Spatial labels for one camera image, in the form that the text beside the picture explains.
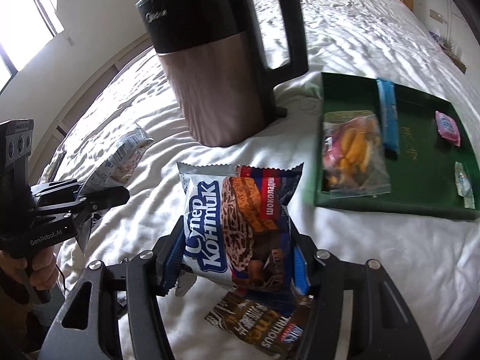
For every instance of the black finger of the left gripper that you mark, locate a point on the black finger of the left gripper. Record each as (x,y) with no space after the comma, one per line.
(106,199)

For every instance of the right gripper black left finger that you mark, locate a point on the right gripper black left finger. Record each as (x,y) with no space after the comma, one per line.
(87,324)

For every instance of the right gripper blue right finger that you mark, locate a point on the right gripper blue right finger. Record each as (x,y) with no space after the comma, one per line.
(382,325)

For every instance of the white silver snack wrapper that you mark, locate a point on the white silver snack wrapper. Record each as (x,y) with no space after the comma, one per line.
(116,169)

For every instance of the brown nutritious snack pack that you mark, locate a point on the brown nutritious snack pack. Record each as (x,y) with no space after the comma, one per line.
(274,330)

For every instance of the white chocolate cookie pack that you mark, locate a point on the white chocolate cookie pack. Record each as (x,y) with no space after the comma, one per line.
(238,231)

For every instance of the small clear candy packet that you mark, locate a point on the small clear candy packet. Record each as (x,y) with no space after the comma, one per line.
(463,186)

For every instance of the clear bag of dried fruit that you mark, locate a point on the clear bag of dried fruit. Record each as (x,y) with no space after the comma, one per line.
(353,155)

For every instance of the pink snack packet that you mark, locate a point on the pink snack packet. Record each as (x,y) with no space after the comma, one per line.
(447,128)

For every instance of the blue wafer bar wrapper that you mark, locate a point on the blue wafer bar wrapper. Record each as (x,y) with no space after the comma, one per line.
(389,117)

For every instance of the person's left hand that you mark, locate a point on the person's left hand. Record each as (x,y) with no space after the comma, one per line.
(44,272)

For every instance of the green tray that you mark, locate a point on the green tray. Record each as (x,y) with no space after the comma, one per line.
(421,170)

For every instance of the window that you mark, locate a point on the window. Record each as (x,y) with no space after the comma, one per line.
(26,27)

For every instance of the copper and black electric kettle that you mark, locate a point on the copper and black electric kettle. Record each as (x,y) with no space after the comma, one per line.
(213,56)

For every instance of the wooden nightstand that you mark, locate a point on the wooden nightstand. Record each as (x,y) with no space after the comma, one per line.
(447,50)

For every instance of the white bed duvet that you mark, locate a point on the white bed duvet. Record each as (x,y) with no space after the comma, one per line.
(433,262)

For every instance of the wall socket plate right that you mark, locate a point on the wall socket plate right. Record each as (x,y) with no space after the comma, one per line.
(436,16)

